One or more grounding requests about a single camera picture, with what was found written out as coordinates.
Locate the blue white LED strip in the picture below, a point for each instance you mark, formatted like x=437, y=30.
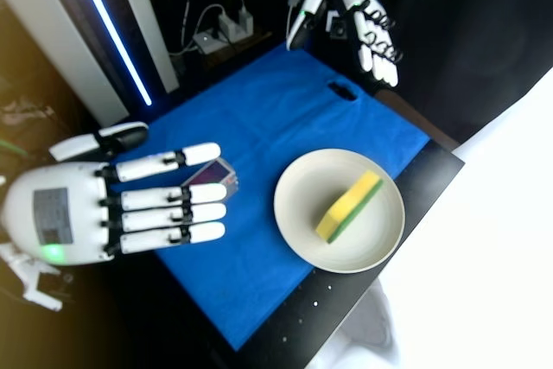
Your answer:
x=113, y=32

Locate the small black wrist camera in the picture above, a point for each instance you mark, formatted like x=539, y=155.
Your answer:
x=338, y=28

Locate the yellow green sponge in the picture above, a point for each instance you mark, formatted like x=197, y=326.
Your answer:
x=345, y=209

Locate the white power strip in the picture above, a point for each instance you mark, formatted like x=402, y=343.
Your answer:
x=237, y=23

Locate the white power adapter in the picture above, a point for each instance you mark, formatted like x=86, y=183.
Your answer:
x=207, y=40

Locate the small purple card box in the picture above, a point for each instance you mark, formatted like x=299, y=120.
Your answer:
x=214, y=174

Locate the white panel stand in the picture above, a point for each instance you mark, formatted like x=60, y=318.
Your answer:
x=56, y=40

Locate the blue cloth bag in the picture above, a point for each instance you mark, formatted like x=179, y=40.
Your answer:
x=259, y=127

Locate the grey white cloth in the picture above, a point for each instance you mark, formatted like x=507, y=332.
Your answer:
x=367, y=326

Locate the cream round plate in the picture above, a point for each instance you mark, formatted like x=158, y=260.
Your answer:
x=302, y=196

